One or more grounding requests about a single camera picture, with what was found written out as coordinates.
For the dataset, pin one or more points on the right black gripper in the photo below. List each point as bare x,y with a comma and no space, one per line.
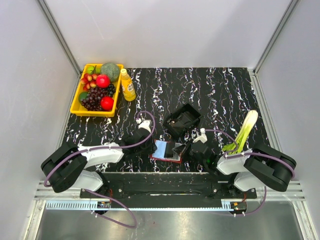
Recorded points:
185,148

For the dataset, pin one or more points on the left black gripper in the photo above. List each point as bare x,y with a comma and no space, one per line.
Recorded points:
152,146

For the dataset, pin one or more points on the red leather card holder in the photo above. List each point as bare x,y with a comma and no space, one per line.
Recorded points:
159,152

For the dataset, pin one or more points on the black card dispenser box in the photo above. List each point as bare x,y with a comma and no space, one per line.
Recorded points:
182,120

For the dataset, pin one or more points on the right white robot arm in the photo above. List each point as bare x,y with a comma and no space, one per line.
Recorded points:
261,166

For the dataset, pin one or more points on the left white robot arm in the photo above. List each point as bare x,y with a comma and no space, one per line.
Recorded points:
67,166

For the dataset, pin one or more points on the red apple lower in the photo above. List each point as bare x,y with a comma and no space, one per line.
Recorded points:
107,103

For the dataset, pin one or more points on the red apple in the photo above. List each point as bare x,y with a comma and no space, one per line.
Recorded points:
102,81
107,103

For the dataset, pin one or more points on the yellow juice bottle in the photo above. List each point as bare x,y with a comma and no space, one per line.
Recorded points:
128,89

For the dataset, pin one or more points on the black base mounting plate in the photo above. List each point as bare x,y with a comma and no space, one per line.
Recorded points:
155,184

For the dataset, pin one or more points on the dark purple grape bunch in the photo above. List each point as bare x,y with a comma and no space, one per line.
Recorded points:
92,101

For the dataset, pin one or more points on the red apple upper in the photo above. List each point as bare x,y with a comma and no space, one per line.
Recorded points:
102,81

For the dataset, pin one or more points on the yellow plastic tray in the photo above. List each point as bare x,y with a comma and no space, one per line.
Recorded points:
77,109

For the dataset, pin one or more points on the green lime fruit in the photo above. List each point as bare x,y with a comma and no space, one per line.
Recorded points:
82,96

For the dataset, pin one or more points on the green broccoli head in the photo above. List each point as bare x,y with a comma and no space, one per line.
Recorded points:
112,70

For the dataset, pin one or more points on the small red fruits cluster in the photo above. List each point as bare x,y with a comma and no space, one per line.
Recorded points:
88,81

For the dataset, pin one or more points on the green pear fruit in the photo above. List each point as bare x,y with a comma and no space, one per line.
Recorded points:
93,69

